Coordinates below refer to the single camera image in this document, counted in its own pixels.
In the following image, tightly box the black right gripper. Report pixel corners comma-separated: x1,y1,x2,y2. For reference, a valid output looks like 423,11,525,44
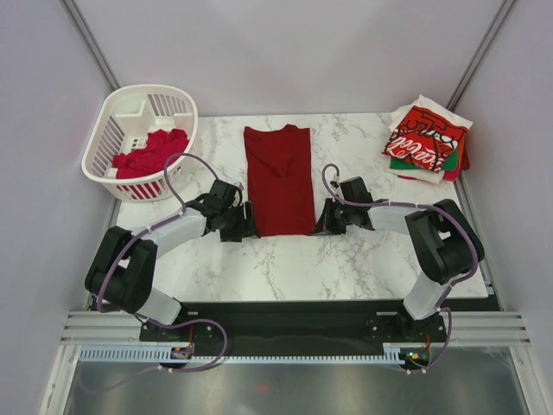
312,197,354,236

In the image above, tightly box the dark red t-shirt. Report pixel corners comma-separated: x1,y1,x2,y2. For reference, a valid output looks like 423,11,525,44
244,124,315,237

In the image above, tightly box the folded coca-cola t-shirt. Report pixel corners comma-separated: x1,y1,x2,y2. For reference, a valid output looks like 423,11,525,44
382,104,472,159

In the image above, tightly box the aluminium frame post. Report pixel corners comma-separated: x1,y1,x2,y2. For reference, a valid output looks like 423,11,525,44
60,0,120,92
446,0,518,112

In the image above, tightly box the folded magenta t-shirt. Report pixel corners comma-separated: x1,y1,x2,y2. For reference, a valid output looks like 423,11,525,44
442,169,461,182

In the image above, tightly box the right aluminium frame post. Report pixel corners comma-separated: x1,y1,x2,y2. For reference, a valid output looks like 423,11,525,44
446,0,518,112

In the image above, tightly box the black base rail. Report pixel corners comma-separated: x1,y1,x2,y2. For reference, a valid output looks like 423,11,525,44
86,297,450,358

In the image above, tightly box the white plastic laundry basket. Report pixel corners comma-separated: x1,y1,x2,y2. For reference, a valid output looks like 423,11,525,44
81,84,199,202

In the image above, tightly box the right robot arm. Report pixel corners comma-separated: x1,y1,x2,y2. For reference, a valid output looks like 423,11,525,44
312,176,485,341

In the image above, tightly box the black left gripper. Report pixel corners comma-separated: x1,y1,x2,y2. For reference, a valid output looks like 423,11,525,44
219,201,260,243

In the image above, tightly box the folded orange t-shirt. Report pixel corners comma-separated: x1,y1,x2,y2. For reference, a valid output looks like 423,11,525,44
457,138,470,172

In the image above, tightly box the left aluminium frame post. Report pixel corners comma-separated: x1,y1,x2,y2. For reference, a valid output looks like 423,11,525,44
60,0,120,92

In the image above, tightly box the white slotted cable duct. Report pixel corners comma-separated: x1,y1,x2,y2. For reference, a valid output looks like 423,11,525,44
79,344,431,365

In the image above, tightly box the bright red shirt in basket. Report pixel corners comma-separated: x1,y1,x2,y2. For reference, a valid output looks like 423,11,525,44
112,129,190,180

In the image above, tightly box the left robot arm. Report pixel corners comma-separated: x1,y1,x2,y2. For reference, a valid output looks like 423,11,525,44
85,180,260,342

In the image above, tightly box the folded green t-shirt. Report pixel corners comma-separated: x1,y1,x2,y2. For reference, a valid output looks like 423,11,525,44
390,151,459,173

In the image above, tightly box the folded white t-shirt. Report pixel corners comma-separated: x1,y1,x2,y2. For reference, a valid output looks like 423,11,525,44
382,95,473,184

